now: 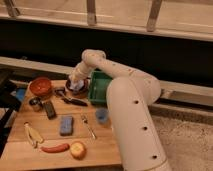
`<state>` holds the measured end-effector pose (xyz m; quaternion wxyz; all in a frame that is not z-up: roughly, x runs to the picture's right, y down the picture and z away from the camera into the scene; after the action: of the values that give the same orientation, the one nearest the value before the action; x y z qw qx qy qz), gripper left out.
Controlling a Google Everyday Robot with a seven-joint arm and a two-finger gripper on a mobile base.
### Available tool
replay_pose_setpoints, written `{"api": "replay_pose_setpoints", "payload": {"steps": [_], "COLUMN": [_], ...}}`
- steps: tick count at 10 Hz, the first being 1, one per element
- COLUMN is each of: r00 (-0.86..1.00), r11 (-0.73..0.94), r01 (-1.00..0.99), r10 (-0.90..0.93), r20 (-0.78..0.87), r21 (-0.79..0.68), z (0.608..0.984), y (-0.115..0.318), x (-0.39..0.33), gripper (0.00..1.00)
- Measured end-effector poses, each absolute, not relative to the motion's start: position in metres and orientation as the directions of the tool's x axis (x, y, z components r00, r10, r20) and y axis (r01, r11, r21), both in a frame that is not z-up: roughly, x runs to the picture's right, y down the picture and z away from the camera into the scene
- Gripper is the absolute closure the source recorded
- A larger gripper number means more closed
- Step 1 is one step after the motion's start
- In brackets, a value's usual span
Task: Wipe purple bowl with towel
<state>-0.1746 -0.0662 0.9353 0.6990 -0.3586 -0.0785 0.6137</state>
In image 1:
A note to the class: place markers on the small metal cup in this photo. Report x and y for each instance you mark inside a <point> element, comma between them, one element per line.
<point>35,103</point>

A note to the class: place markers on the red sausage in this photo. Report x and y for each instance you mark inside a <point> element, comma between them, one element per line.
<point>56,149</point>

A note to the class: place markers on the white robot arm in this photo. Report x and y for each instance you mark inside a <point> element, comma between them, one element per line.
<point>128,96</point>

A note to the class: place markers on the blue plastic cup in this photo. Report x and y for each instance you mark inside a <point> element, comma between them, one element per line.
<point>102,115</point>

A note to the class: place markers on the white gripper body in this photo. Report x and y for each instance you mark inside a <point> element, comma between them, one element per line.
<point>80,72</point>

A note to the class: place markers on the blue sponge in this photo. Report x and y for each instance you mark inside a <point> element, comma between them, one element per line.
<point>66,126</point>

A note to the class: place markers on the blue cloth at edge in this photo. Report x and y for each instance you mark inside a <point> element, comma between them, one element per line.
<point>20,93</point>

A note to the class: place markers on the white towel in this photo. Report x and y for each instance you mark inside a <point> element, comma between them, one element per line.
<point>77,86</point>

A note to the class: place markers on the green plastic bin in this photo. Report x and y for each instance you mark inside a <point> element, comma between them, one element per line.
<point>98,87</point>

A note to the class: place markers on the wooden cutting board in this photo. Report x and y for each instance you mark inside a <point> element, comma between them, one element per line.
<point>18,154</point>

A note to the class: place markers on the orange bowl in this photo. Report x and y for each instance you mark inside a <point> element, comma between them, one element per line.
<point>41,86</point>

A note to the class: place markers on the black rectangular block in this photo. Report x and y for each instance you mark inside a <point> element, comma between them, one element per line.
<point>50,110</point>

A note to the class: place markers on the wooden handled peeler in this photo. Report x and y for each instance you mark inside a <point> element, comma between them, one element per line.
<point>33,136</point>

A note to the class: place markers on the metal fork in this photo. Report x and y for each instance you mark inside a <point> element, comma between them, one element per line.
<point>85,121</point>

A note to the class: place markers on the purple bowl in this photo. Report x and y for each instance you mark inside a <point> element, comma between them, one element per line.
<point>77,93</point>

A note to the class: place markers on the yellow red apple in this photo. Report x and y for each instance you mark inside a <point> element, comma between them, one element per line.
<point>78,150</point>

